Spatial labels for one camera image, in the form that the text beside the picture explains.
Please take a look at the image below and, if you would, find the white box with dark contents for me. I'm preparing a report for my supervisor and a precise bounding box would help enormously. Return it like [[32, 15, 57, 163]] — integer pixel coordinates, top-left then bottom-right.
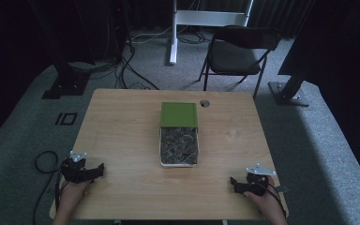
[[158, 126, 200, 169]]

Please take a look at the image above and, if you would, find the white desk frame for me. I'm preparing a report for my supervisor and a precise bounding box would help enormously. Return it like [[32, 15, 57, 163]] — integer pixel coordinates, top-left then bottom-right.
[[168, 0, 255, 66]]

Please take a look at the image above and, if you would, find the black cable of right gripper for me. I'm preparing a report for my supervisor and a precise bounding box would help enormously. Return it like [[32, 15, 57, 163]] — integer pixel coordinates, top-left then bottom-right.
[[262, 182, 289, 219]]

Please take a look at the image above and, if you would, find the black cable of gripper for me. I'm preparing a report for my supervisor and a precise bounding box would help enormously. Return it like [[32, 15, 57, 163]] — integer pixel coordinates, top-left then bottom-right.
[[32, 150, 64, 225], [262, 182, 289, 219]]

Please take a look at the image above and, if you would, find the black folding chair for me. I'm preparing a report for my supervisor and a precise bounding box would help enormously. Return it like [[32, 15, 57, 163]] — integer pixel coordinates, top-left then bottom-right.
[[198, 24, 282, 99]]

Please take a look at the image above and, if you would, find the black metal stand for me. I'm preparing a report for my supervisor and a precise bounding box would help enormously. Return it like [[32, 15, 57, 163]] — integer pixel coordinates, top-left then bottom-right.
[[27, 0, 91, 100], [267, 46, 313, 108]]

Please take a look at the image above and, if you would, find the dark computer tower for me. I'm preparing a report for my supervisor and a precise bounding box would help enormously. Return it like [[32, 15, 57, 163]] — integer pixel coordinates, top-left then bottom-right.
[[104, 0, 129, 61]]

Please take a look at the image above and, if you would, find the green box lid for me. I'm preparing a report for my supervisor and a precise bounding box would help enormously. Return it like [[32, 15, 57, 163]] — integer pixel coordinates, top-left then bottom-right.
[[159, 101, 199, 129]]

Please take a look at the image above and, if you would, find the bundle of floor cables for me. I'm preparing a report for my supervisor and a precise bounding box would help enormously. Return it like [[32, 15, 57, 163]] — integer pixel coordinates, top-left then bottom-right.
[[69, 26, 212, 92]]

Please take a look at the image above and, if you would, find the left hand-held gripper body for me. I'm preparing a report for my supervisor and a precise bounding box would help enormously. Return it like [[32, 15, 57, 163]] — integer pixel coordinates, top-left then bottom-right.
[[60, 151, 92, 185]]

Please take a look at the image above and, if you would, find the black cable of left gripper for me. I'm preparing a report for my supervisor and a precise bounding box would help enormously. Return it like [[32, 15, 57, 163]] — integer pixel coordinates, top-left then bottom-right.
[[32, 150, 64, 225]]

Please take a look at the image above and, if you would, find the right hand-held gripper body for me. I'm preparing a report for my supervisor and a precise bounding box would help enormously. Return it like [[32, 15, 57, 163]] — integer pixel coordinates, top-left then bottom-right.
[[245, 162, 278, 198]]

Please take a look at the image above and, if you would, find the person's left hand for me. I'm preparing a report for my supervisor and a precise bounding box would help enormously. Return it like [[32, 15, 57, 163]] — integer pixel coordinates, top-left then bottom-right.
[[58, 179, 92, 214]]

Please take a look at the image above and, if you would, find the person's right hand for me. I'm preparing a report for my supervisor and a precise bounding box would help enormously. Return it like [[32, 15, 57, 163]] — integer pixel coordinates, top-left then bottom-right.
[[243, 175, 284, 218]]

